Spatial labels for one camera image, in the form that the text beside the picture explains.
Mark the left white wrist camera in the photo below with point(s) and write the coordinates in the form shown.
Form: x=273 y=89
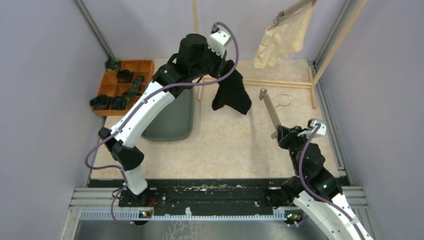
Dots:
x=217 y=42

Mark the beige cotton underwear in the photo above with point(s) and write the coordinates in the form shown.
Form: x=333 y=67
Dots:
x=280 y=42

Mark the wooden clothes rack frame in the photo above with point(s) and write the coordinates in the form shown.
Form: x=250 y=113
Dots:
x=323 y=59

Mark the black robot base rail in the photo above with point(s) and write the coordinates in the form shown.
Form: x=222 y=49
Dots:
x=215 y=197

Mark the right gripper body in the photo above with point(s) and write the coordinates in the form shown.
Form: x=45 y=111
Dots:
x=291 y=140

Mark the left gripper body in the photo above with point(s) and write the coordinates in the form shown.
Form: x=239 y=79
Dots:
x=212 y=62

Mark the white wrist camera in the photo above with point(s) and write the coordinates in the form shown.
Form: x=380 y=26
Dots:
x=217 y=42
x=315 y=128

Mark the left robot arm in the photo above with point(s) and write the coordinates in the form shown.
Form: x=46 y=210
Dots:
x=197 y=57

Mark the beige clip hanger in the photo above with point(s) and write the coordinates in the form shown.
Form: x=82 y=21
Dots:
x=292 y=15

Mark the black garment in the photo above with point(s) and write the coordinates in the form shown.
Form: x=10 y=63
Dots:
x=232 y=93

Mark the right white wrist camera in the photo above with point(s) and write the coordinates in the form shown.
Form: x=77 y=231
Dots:
x=315 y=128

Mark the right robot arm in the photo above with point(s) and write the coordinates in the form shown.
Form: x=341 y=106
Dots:
x=313 y=188

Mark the dark green plastic bin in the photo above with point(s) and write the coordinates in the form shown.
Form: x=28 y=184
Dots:
x=174 y=122

